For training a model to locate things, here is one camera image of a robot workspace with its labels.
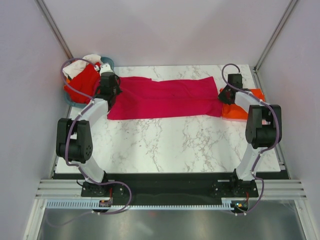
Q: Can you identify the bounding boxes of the magenta t shirt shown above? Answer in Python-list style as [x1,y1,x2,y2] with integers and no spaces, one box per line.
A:
[107,76,223,120]

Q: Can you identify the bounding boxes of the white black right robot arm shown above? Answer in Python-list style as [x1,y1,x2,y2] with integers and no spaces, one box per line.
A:
[212,73,282,198]

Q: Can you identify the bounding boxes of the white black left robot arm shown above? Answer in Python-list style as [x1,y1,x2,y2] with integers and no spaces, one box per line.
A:
[56,70,122,197]

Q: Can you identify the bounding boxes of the folded orange t shirt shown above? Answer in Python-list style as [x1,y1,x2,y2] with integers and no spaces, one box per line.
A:
[221,88,266,121]

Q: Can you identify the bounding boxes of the red t shirt in basket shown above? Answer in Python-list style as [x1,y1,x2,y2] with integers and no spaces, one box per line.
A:
[64,64,100,104]

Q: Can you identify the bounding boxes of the teal laundry basket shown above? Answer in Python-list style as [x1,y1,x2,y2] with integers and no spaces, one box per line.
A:
[60,54,115,108]

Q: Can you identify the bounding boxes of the white black t shirt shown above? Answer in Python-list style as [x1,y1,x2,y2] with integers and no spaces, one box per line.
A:
[62,53,114,79]

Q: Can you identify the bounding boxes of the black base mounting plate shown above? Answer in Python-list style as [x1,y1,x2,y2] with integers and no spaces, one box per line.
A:
[53,170,289,205]

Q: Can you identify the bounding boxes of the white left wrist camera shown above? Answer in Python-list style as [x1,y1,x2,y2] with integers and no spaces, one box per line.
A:
[94,63,114,75]

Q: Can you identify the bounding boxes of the left aluminium corner post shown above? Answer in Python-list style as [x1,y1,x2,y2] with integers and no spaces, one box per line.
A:
[35,0,74,59]

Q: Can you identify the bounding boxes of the aluminium corner post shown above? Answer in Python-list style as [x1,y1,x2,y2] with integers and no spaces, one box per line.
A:
[252,0,300,74]
[35,0,74,59]

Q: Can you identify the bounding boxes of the right aluminium corner post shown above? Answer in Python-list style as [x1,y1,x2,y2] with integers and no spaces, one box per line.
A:
[252,0,300,74]

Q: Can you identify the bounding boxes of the aluminium frame rail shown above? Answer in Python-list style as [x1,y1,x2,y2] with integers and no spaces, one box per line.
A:
[35,179,307,200]

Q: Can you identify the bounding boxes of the white slotted cable duct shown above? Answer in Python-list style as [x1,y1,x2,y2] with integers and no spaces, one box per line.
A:
[46,197,250,210]

